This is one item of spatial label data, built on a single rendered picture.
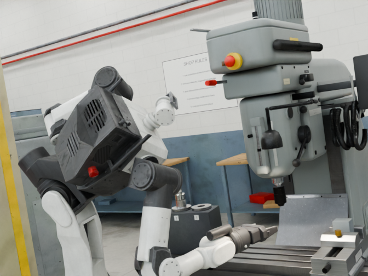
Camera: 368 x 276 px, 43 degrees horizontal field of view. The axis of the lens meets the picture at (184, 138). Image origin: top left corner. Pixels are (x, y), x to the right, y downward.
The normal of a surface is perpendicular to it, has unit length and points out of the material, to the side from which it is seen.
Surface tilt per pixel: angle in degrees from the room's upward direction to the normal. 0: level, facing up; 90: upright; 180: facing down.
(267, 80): 90
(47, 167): 90
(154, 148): 94
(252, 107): 90
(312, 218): 63
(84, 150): 75
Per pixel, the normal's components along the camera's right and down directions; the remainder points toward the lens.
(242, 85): -0.55, 0.14
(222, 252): 0.65, -0.01
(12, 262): 0.82, -0.09
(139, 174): -0.61, -0.23
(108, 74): -0.30, -0.38
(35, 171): -0.29, 0.11
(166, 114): 0.07, 0.48
